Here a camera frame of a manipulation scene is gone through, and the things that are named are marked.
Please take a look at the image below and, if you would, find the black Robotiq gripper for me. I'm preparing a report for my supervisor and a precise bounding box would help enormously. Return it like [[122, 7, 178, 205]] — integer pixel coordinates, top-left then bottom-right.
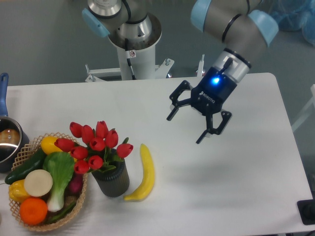
[[166, 66, 238, 145]]

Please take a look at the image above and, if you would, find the red tulip bouquet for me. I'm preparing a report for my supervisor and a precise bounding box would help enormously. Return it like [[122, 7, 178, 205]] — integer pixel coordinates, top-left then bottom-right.
[[55, 121, 133, 174]]

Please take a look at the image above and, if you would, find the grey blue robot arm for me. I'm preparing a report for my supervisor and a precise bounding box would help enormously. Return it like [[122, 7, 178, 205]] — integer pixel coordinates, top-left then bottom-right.
[[82, 0, 279, 137]]

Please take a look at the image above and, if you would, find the dark grey ribbed vase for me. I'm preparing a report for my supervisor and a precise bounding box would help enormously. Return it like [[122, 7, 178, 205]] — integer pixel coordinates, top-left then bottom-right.
[[92, 148, 129, 198]]

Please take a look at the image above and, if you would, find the yellow banana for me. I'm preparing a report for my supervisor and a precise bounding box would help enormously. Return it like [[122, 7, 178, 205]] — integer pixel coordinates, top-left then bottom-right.
[[123, 144, 155, 202]]

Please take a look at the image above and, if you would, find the blue plastic bag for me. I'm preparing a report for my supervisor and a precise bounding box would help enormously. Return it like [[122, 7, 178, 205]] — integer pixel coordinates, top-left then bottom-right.
[[270, 0, 315, 46]]

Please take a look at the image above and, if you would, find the black device at table edge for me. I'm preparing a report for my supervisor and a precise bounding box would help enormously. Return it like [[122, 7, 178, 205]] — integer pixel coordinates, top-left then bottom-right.
[[296, 174, 315, 226]]

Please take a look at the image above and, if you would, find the purple red radish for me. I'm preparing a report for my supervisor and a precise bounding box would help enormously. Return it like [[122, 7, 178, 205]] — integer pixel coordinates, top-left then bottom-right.
[[68, 173, 83, 194]]

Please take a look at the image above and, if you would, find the green bok choy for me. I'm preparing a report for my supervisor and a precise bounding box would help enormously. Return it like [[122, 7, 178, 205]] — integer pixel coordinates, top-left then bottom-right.
[[43, 152, 74, 212]]

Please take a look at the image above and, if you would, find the yellow lemon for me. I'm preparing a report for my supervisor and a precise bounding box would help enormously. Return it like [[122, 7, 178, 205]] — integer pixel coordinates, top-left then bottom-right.
[[40, 136, 76, 158]]

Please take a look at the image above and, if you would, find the dark green cucumber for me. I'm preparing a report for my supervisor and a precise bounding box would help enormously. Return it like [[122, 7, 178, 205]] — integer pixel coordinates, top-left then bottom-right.
[[4, 148, 47, 185]]

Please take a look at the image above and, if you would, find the woven wicker basket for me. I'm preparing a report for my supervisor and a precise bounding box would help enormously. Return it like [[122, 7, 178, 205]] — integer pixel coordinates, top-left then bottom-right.
[[9, 132, 88, 232]]

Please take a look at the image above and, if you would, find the green chili pepper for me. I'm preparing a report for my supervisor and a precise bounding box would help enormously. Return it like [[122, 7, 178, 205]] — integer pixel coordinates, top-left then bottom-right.
[[46, 202, 76, 224]]

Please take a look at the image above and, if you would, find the orange fruit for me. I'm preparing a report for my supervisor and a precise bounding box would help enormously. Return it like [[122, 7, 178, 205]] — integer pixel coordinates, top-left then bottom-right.
[[19, 197, 48, 225]]

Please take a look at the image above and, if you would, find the yellow bell pepper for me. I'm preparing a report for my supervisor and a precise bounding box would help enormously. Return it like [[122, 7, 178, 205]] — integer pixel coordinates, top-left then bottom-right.
[[9, 179, 31, 203]]

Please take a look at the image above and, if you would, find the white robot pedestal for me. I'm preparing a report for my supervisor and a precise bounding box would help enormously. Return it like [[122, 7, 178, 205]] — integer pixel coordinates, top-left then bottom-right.
[[85, 12, 207, 83]]

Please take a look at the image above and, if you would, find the white frame at right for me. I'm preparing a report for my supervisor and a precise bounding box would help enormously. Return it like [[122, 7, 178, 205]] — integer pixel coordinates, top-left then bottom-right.
[[291, 84, 315, 132]]

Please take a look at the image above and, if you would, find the blue handled saucepan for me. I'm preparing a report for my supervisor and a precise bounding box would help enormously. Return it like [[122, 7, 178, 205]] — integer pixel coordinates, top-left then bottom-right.
[[0, 73, 29, 173]]

